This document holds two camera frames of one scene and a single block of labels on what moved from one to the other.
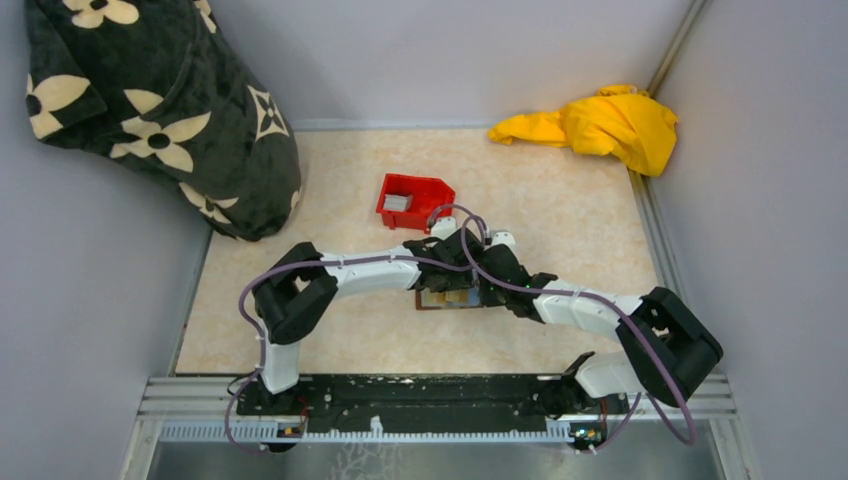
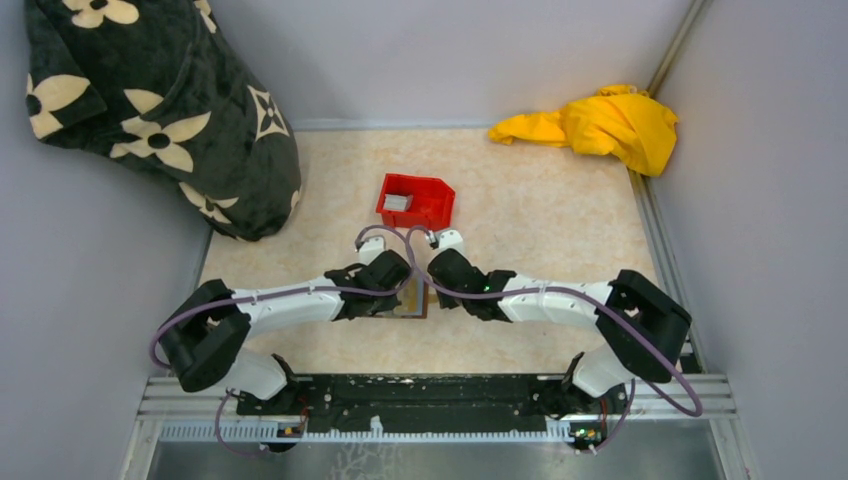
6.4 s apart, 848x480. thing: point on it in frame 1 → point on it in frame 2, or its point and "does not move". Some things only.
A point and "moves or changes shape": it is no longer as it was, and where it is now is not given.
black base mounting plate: (504, 403) does not move
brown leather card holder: (448, 299) moves or changes shape
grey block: (399, 203) does not move
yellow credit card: (456, 296) moves or changes shape
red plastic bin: (428, 194) does not move
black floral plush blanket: (157, 81) does not move
